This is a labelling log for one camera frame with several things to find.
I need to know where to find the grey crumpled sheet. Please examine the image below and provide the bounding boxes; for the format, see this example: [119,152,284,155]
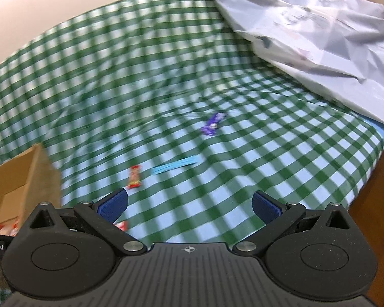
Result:
[177,0,384,138]

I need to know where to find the purple candy wrapper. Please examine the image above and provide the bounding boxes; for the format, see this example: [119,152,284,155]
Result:
[200,111,227,137]

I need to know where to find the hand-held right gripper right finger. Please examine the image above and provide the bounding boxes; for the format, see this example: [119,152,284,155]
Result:
[232,191,359,256]

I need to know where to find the red fries snack packet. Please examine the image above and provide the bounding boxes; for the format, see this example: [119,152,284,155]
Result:
[0,218,22,237]

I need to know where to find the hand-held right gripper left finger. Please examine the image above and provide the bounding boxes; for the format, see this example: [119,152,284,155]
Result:
[17,189,147,256]

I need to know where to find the small orange candy bar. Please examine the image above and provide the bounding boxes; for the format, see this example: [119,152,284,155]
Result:
[127,165,143,190]

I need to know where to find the green checked blanket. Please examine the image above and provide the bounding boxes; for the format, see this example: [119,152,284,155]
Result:
[0,0,384,307]

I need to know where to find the wooden bed frame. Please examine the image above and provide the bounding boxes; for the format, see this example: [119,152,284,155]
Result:
[347,147,384,307]

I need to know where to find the brown cardboard box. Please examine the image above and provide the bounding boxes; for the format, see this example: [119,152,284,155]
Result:
[0,143,63,235]

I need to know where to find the light blue bed sheet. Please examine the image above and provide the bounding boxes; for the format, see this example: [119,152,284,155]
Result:
[360,114,384,143]

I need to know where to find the light blue snack stick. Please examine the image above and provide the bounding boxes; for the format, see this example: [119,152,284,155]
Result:
[151,155,200,176]

